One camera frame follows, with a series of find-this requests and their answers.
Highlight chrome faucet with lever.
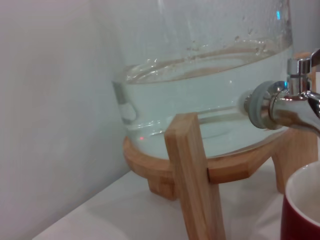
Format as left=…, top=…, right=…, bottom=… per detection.
left=243, top=48, right=320, bottom=140

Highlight clear glass water dispenser jar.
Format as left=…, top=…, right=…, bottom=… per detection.
left=111, top=0, right=295, bottom=160

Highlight wooden dispenser stand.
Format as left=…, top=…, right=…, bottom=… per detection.
left=122, top=51, right=320, bottom=240

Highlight red ceramic cup white inside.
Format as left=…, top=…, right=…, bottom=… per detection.
left=279, top=161, right=320, bottom=240

